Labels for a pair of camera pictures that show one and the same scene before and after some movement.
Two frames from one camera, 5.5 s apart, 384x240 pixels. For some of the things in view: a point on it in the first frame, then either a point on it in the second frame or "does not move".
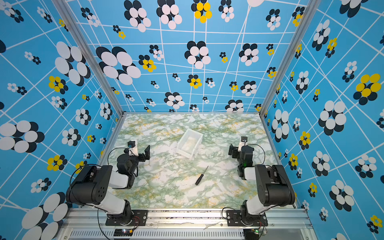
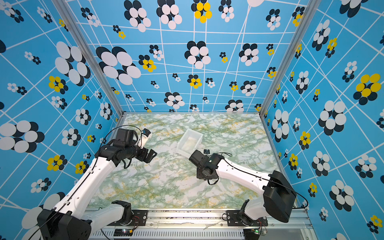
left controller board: (123, 232) does not move
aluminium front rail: (291, 224) does not move
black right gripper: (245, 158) to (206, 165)
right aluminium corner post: (311, 10) does not move
